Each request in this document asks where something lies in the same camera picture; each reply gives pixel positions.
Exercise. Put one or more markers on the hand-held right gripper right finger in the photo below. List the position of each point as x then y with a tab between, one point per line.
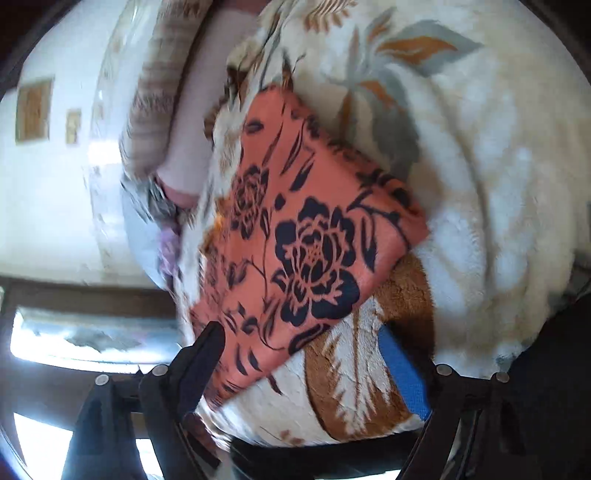
404	374

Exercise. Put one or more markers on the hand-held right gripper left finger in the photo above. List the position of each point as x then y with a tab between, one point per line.
203	364

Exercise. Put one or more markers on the orange floral shirt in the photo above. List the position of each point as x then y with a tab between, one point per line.
304	221

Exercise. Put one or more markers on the purple floral cloth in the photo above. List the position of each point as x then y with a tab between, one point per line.
168	249

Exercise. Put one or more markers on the dark cloth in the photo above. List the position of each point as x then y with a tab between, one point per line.
549	392

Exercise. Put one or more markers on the grey blue pillow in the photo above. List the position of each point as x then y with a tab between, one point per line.
138	230

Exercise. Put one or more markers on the leaf print quilted blanket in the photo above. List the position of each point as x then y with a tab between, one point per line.
485	161

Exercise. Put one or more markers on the striped floral bolster pillow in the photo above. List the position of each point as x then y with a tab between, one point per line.
152	92

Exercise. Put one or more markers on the wooden window frame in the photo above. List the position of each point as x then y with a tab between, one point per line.
69	295

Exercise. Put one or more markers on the small wooden wall frame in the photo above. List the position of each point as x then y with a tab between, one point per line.
73	125

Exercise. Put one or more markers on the large wooden wall frame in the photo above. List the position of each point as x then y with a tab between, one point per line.
34	110

